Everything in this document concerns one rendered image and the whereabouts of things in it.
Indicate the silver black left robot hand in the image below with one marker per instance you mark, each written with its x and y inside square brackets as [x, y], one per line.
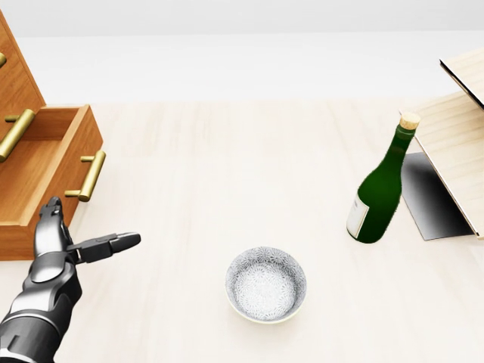
[51, 278]

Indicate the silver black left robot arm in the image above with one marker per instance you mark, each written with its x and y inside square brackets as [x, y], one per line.
[28, 338]

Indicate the open wooden drawer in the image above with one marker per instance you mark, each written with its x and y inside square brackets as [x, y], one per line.
[45, 151]

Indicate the wooden cabinet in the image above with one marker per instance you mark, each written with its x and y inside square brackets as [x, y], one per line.
[17, 81]

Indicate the patterned grey white bowl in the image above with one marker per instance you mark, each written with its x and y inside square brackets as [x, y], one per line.
[266, 285]

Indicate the green corked glass bottle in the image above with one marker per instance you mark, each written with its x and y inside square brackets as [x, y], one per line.
[380, 196]

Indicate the pale wooden folding stand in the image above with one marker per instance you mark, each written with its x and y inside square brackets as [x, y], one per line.
[450, 140]

